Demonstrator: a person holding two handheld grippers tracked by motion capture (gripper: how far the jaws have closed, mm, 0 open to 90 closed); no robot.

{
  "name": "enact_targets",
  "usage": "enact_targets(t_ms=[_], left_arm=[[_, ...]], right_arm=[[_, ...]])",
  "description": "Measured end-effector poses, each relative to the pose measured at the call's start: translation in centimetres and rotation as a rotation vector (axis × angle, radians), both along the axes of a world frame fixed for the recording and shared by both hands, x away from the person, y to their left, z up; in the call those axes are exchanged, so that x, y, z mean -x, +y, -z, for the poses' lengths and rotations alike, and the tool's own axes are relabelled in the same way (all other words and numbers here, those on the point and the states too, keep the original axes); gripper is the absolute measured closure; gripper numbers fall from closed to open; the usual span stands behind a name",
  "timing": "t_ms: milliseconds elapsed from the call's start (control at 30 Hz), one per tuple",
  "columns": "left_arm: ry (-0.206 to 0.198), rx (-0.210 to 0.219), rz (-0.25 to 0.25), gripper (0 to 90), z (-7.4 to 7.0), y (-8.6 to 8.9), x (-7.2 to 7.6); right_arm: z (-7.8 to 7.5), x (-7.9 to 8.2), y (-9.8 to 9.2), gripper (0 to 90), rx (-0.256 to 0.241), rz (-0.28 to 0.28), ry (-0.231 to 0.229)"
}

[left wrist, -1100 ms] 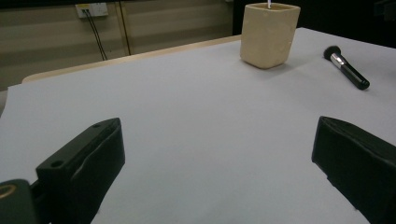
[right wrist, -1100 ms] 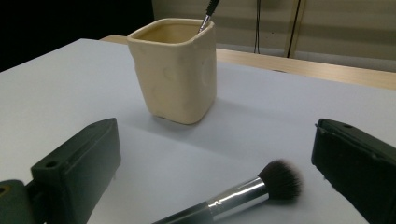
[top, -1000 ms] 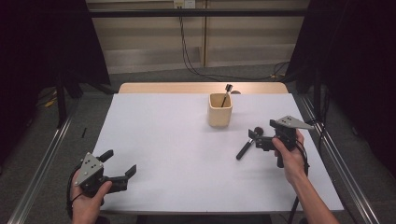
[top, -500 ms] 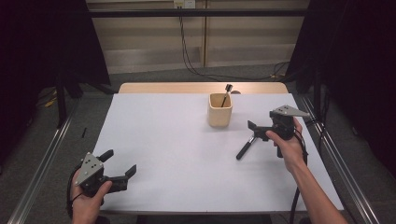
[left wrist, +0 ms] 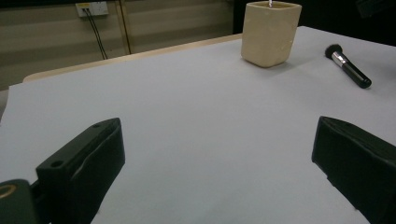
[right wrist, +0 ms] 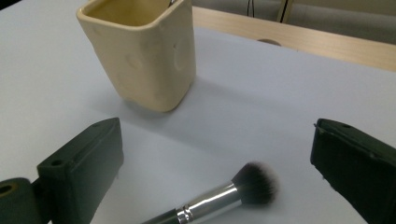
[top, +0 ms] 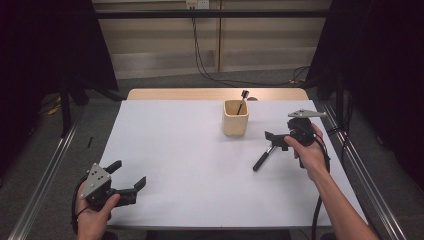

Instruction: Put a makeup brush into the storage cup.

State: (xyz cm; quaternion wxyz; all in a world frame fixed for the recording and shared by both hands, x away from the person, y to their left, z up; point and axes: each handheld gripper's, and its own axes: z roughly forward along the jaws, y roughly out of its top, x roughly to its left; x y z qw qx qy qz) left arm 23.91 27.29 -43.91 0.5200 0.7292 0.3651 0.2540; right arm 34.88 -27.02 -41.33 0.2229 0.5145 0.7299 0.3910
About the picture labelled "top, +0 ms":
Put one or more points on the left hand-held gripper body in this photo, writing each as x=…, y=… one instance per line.
x=96, y=185

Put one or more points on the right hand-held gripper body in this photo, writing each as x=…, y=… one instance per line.
x=301, y=128

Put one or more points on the large round makeup brush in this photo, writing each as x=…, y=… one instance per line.
x=263, y=160

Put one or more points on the beige square cup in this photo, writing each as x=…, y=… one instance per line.
x=235, y=117

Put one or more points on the thin makeup brush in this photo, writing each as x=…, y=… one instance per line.
x=242, y=101

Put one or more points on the person's right hand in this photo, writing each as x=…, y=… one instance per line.
x=310, y=155

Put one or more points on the person's left hand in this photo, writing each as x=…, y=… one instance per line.
x=95, y=221

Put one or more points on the small black stick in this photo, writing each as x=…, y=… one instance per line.
x=90, y=142

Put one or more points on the dark round table grommet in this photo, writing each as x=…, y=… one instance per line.
x=253, y=98

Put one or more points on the white table mat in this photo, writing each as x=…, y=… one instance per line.
x=186, y=160

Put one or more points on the black metal stand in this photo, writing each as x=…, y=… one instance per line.
x=65, y=110

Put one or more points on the yellow floor tape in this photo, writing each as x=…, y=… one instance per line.
x=54, y=109

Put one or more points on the black curtain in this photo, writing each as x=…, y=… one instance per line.
x=40, y=60
x=383, y=66

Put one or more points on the black horizontal bar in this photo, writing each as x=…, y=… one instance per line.
x=213, y=14

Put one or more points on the metal floor rail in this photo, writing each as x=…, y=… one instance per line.
x=366, y=180
x=43, y=181

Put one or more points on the white wall socket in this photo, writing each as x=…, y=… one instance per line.
x=197, y=4

